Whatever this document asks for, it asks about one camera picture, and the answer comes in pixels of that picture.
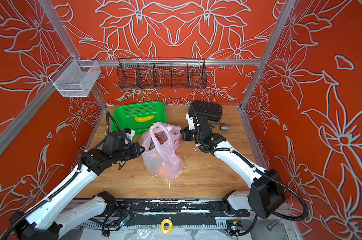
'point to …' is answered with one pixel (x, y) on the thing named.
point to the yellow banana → (141, 119)
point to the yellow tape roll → (162, 225)
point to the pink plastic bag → (162, 156)
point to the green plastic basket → (124, 115)
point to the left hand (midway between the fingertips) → (145, 147)
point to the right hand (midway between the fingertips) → (178, 130)
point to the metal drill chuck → (224, 128)
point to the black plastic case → (212, 111)
